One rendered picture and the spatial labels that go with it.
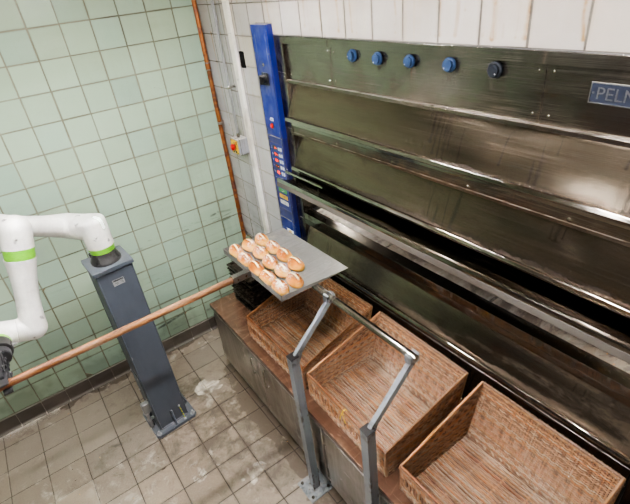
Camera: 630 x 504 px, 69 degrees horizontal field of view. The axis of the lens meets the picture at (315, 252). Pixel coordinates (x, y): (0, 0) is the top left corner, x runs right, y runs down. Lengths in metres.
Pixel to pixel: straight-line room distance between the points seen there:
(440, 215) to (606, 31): 0.78
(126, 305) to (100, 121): 1.09
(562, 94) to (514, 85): 0.14
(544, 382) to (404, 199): 0.85
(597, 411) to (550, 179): 0.80
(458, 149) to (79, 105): 2.11
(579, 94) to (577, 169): 0.20
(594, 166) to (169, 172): 2.47
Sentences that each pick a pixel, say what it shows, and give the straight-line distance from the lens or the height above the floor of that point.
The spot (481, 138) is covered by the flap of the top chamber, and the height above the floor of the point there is 1.83.
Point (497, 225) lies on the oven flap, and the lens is 1.66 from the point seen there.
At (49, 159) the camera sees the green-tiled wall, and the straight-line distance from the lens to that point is 3.00.
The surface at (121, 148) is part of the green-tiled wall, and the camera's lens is 3.05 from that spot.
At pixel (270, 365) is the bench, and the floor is 0.58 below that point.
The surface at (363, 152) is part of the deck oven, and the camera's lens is 2.02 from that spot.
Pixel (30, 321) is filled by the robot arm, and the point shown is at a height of 1.22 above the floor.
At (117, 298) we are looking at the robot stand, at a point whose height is 1.02.
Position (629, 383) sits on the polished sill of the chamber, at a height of 1.18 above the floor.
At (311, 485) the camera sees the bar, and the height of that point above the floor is 0.01.
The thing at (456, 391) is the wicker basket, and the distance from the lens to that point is 2.08.
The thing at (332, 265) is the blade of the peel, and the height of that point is 1.18.
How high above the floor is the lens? 2.34
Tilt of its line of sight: 31 degrees down
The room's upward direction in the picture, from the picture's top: 7 degrees counter-clockwise
